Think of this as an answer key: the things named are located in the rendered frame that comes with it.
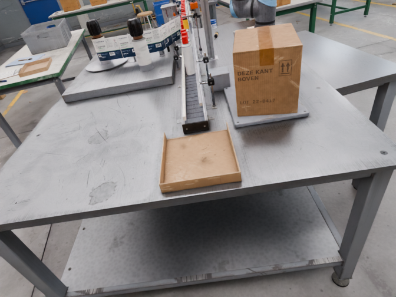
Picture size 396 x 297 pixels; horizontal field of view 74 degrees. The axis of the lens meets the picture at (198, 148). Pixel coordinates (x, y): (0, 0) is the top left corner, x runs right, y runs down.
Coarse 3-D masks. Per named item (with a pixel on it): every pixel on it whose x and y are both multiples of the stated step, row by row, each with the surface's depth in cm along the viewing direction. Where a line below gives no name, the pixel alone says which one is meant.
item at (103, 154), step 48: (144, 96) 147; (336, 96) 114; (48, 144) 121; (96, 144) 115; (144, 144) 109; (240, 144) 98; (288, 144) 94; (336, 144) 90; (384, 144) 86; (0, 192) 99; (48, 192) 94; (96, 192) 90; (144, 192) 86; (192, 192) 83; (240, 192) 82
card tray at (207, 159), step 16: (176, 144) 104; (192, 144) 102; (208, 144) 101; (224, 144) 99; (176, 160) 96; (192, 160) 95; (208, 160) 93; (224, 160) 92; (160, 176) 85; (176, 176) 89; (192, 176) 88; (208, 176) 82; (224, 176) 82; (240, 176) 82
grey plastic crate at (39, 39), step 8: (40, 24) 324; (48, 24) 326; (56, 24) 328; (64, 24) 314; (24, 32) 287; (32, 32) 277; (40, 32) 279; (48, 32) 282; (56, 32) 284; (64, 32) 301; (24, 40) 280; (32, 40) 281; (40, 40) 283; (48, 40) 286; (56, 40) 288; (64, 40) 290; (32, 48) 286; (40, 48) 288; (48, 48) 290; (56, 48) 292
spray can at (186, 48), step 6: (186, 36) 136; (186, 42) 137; (186, 48) 138; (186, 54) 140; (192, 54) 142; (186, 60) 142; (192, 60) 143; (186, 66) 144; (192, 66) 144; (186, 72) 148; (192, 72) 146
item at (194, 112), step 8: (192, 32) 222; (192, 48) 186; (184, 64) 163; (192, 80) 141; (192, 88) 133; (192, 96) 126; (192, 104) 119; (192, 112) 113; (200, 112) 112; (192, 120) 108; (200, 120) 107
